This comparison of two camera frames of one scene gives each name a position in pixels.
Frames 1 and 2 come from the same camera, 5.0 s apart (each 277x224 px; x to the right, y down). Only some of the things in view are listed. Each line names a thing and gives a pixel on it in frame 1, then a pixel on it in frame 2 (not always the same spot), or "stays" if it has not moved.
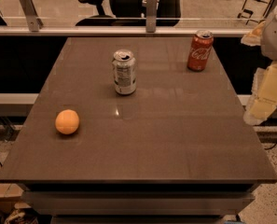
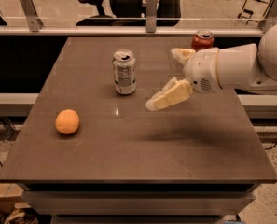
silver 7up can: x=125 y=71 stays
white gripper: x=276 y=35 → x=201 y=69
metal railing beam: x=89 y=31 stays
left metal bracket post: x=29 y=9 stays
